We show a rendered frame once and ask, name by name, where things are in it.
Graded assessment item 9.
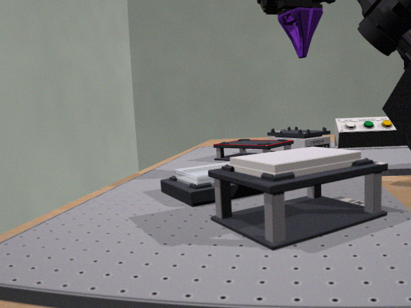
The operator button panel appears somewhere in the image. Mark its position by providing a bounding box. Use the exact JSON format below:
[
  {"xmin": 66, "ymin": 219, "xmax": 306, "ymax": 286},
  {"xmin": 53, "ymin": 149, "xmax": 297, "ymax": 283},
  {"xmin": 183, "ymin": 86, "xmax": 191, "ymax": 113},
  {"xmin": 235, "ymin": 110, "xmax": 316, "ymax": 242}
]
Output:
[{"xmin": 335, "ymin": 117, "xmax": 408, "ymax": 150}]

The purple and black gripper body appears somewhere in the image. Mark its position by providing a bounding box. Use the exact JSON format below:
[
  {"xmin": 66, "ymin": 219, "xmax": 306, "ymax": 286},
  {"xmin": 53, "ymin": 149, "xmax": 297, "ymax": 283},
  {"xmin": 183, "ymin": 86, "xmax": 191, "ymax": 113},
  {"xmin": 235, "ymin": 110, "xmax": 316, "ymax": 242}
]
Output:
[{"xmin": 262, "ymin": 0, "xmax": 335, "ymax": 16}]

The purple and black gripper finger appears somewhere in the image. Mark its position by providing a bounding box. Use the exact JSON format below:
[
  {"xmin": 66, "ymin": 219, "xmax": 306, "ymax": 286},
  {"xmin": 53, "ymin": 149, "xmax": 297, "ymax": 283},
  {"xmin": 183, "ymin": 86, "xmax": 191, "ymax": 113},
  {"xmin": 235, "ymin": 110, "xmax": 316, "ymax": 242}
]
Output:
[
  {"xmin": 293, "ymin": 8, "xmax": 323, "ymax": 58},
  {"xmin": 277, "ymin": 8, "xmax": 310, "ymax": 58}
]

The white rectangular plate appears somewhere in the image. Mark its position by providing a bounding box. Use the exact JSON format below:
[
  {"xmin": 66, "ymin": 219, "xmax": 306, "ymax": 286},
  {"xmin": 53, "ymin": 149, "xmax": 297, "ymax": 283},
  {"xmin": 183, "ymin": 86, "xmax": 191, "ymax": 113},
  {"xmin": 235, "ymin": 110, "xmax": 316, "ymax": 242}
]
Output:
[{"xmin": 228, "ymin": 147, "xmax": 365, "ymax": 177}]

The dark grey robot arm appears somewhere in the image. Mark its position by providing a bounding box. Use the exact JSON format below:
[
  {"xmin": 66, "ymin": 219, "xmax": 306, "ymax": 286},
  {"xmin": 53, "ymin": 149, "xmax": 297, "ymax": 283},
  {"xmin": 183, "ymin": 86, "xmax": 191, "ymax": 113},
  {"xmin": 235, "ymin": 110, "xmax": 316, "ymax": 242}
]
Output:
[{"xmin": 257, "ymin": 0, "xmax": 411, "ymax": 70}]

